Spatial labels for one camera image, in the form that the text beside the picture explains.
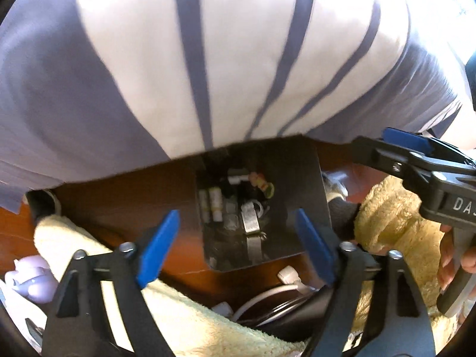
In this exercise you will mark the blue white striped blanket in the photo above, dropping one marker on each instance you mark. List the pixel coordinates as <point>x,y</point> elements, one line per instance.
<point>130,63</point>

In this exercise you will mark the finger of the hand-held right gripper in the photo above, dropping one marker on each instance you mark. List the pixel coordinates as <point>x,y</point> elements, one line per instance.
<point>407,140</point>
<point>375,154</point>

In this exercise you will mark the white charger plug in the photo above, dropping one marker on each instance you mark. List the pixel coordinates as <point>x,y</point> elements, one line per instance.
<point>290,276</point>

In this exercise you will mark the purple slipper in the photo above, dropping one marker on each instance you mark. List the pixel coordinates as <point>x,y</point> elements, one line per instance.
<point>31,277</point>

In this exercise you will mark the clear plastic cup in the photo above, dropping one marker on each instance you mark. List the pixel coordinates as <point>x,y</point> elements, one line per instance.
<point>230,223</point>

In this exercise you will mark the dark grey sock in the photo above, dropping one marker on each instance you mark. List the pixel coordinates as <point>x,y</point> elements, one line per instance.
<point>341,214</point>

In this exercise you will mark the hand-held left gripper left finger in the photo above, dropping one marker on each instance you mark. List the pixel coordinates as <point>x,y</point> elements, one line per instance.
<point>158,249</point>

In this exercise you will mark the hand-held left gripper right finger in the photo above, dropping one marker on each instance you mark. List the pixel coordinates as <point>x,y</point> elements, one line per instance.
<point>316,247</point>

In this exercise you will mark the person's right hand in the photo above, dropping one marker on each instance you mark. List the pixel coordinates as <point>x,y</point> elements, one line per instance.
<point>446,253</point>

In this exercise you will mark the black bin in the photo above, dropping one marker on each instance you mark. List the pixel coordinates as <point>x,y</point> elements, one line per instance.
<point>297,178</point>

